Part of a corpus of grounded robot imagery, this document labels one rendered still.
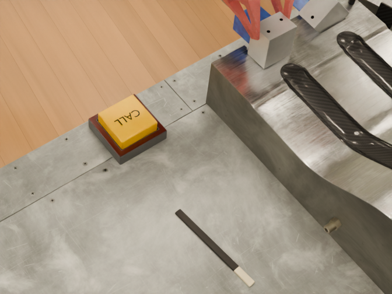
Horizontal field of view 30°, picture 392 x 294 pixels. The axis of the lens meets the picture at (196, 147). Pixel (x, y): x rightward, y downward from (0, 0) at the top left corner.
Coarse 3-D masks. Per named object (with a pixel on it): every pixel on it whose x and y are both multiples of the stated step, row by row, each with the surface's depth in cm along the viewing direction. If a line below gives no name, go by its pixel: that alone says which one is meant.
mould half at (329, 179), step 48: (240, 48) 102; (336, 48) 104; (384, 48) 105; (240, 96) 98; (288, 96) 99; (336, 96) 99; (384, 96) 100; (288, 144) 95; (336, 144) 95; (336, 192) 91; (384, 192) 87; (336, 240) 96; (384, 240) 87; (384, 288) 92
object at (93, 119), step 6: (96, 114) 103; (90, 120) 102; (156, 120) 103; (96, 126) 102; (162, 126) 102; (102, 132) 101; (156, 132) 102; (162, 132) 102; (108, 138) 101; (144, 138) 101; (150, 138) 101; (114, 144) 100; (138, 144) 100; (120, 150) 100; (126, 150) 100; (120, 156) 99
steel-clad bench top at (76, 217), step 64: (192, 64) 112; (192, 128) 105; (0, 192) 97; (64, 192) 98; (128, 192) 98; (192, 192) 99; (256, 192) 100; (0, 256) 92; (64, 256) 93; (128, 256) 93; (192, 256) 94; (256, 256) 95; (320, 256) 95
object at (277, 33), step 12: (264, 12) 101; (240, 24) 101; (264, 24) 98; (276, 24) 98; (288, 24) 98; (264, 36) 97; (276, 36) 97; (288, 36) 98; (252, 48) 100; (264, 48) 98; (276, 48) 99; (288, 48) 101; (264, 60) 99; (276, 60) 101
